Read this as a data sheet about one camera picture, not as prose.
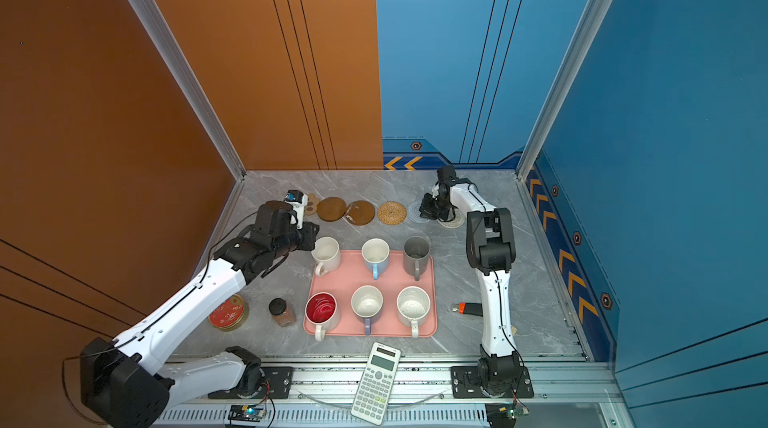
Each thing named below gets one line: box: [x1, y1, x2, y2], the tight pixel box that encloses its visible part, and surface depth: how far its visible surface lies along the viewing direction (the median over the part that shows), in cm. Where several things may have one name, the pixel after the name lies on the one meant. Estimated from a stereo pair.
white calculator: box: [350, 341, 401, 426], surface depth 74 cm
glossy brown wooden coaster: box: [345, 200, 375, 226], surface depth 110 cm
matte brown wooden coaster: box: [317, 197, 346, 222], surface depth 110 cm
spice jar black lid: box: [269, 297, 296, 327], surface depth 79 cm
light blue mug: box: [361, 238, 390, 280], surface depth 89 cm
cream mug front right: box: [396, 286, 431, 339], surface depth 81 cm
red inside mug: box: [305, 291, 340, 341], surface depth 81 cm
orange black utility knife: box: [451, 302, 483, 317], surface depth 86 cm
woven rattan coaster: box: [377, 201, 407, 225], surface depth 110 cm
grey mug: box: [402, 236, 431, 282], surface depth 87 cm
